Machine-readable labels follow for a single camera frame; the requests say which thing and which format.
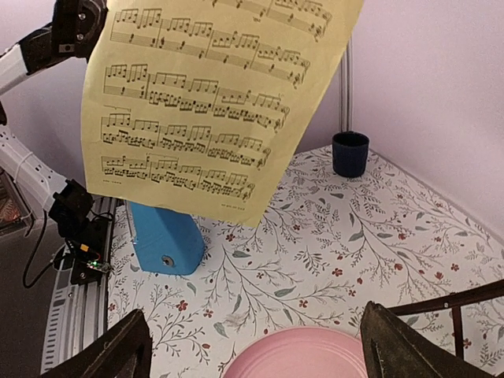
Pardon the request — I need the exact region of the floral table mat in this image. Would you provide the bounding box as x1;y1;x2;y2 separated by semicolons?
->
106;147;503;377

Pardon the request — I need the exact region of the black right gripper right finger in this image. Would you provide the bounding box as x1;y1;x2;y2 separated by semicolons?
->
360;302;491;378

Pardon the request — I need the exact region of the pink plate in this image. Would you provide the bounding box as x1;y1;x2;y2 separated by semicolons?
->
224;327;368;377

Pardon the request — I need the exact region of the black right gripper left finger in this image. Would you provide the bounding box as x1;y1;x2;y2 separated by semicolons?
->
41;309;153;378

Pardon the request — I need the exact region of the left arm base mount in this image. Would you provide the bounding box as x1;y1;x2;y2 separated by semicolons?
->
49;179;113;285

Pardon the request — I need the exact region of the aluminium front rail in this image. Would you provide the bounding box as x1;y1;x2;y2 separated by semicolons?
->
39;196;119;375

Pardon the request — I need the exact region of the blue metronome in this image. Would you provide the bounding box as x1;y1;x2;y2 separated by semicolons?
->
126;201;205;276

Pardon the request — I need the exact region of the black music stand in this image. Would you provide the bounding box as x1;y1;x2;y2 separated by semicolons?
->
390;280;503;360

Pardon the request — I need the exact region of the yellow sheet music page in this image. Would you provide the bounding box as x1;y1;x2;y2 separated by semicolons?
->
81;0;362;227

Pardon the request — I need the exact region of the left aluminium frame post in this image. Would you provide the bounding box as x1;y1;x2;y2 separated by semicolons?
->
340;39;354;132

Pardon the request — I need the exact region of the dark blue cup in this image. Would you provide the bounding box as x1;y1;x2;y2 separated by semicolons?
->
332;132;369;178

